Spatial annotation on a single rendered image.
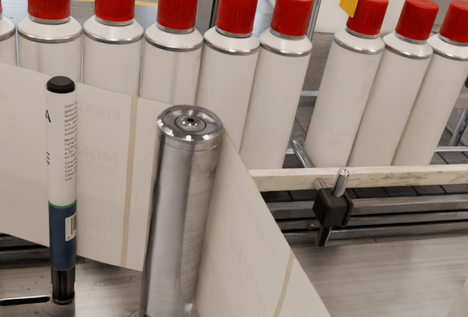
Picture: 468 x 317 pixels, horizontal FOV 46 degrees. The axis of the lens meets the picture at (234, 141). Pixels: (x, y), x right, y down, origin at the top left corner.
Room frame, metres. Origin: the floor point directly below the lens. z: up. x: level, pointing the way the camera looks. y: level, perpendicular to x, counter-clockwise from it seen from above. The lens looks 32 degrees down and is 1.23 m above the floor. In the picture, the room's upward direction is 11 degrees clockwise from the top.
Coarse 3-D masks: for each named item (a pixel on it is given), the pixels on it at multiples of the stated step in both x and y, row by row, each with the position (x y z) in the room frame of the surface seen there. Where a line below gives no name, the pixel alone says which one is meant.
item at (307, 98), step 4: (140, 88) 0.49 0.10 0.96; (140, 92) 0.48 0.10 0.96; (304, 92) 0.55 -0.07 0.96; (308, 92) 0.55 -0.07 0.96; (312, 92) 0.55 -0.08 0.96; (316, 92) 0.55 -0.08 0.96; (300, 96) 0.54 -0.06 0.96; (304, 96) 0.54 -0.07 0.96; (308, 96) 0.54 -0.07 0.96; (312, 96) 0.54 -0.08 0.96; (316, 96) 0.54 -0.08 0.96; (460, 96) 0.62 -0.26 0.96; (464, 96) 0.62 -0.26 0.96; (300, 100) 0.54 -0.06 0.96; (304, 100) 0.54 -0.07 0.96; (308, 100) 0.54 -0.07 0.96; (312, 100) 0.54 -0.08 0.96; (456, 100) 0.61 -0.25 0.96; (460, 100) 0.61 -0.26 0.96; (464, 100) 0.61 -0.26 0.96; (300, 104) 0.54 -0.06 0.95; (304, 104) 0.54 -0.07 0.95; (308, 104) 0.54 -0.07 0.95; (312, 104) 0.54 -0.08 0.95; (456, 104) 0.61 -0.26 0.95; (460, 104) 0.61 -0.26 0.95; (464, 104) 0.61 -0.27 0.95
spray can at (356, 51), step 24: (360, 0) 0.51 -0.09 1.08; (384, 0) 0.52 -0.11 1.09; (360, 24) 0.51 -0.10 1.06; (336, 48) 0.51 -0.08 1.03; (360, 48) 0.50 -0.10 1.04; (336, 72) 0.51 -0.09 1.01; (360, 72) 0.50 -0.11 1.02; (336, 96) 0.50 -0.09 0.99; (360, 96) 0.50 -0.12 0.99; (312, 120) 0.52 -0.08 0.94; (336, 120) 0.50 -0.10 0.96; (360, 120) 0.51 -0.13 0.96; (312, 144) 0.51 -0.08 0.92; (336, 144) 0.50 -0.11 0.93
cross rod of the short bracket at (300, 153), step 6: (294, 144) 0.52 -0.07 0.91; (300, 144) 0.52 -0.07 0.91; (294, 150) 0.51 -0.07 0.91; (300, 150) 0.51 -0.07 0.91; (300, 156) 0.50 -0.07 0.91; (306, 156) 0.50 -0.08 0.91; (300, 162) 0.49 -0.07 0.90; (306, 162) 0.49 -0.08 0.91; (312, 162) 0.49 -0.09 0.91; (318, 180) 0.46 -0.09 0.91; (318, 186) 0.45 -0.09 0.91; (324, 186) 0.45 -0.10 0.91
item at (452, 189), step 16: (288, 160) 0.53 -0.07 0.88; (432, 160) 0.59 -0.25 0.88; (448, 160) 0.60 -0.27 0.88; (464, 160) 0.61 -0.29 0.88; (272, 192) 0.47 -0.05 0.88; (288, 192) 0.47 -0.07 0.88; (304, 192) 0.48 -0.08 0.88; (352, 192) 0.49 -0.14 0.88; (368, 192) 0.50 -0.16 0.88; (384, 192) 0.50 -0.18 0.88; (400, 192) 0.51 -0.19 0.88; (416, 192) 0.52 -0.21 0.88; (432, 192) 0.52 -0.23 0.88; (448, 192) 0.53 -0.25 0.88; (464, 192) 0.54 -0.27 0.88
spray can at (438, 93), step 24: (456, 0) 0.57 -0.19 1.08; (456, 24) 0.54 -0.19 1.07; (432, 48) 0.54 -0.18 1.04; (456, 48) 0.54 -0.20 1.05; (432, 72) 0.53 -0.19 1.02; (456, 72) 0.53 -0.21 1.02; (432, 96) 0.53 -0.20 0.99; (456, 96) 0.54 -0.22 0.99; (408, 120) 0.54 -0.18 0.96; (432, 120) 0.53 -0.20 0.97; (408, 144) 0.53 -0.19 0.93; (432, 144) 0.53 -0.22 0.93
